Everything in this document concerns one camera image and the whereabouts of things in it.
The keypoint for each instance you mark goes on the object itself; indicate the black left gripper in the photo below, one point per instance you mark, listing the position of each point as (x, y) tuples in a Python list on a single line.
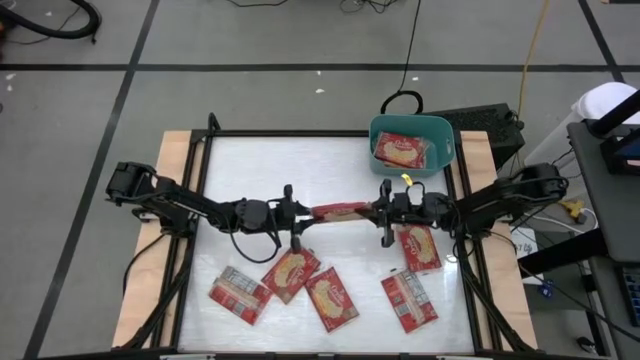
[(287, 215)]

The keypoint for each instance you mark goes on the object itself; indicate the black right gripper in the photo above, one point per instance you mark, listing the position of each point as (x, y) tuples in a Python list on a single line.
[(405, 210)]

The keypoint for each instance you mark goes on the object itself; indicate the red popcorn bag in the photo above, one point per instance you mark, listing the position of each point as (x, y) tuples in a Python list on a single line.
[(240, 295), (291, 272), (400, 150), (331, 300), (340, 210), (409, 301), (422, 250)]

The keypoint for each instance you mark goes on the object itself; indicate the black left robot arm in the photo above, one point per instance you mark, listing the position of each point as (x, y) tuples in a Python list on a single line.
[(190, 202)]

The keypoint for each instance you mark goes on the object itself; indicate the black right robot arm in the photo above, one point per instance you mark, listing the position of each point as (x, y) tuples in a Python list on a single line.
[(500, 197)]

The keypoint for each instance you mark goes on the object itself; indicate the teal plastic basket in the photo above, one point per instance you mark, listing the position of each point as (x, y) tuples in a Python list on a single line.
[(442, 145)]

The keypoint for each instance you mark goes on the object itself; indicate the black computer case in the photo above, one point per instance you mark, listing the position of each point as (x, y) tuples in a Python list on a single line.
[(480, 125)]

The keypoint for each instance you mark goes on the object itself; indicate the white paper sheet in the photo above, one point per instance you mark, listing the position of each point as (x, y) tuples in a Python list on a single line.
[(525, 249)]

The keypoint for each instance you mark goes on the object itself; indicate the small blue object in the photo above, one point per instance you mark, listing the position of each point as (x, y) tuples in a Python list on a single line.
[(547, 289)]

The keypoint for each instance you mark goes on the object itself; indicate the black desk leg beam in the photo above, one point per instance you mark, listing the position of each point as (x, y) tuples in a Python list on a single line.
[(565, 252)]

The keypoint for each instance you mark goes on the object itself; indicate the yellow power plug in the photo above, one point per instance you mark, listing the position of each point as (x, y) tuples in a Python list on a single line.
[(574, 207)]

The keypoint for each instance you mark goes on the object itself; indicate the dark grey desk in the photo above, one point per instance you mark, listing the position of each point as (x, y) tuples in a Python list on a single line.
[(615, 215)]

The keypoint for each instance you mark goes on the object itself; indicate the white round bin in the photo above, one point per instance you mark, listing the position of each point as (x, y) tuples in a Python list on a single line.
[(600, 100)]

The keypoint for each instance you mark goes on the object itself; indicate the black pole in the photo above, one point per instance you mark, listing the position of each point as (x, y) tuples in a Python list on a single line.
[(617, 114)]

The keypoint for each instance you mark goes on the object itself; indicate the dark keyboard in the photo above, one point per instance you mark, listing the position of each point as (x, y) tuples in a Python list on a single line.
[(632, 295)]

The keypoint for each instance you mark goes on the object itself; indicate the black metal table frame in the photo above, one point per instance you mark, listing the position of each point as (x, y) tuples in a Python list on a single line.
[(300, 133)]

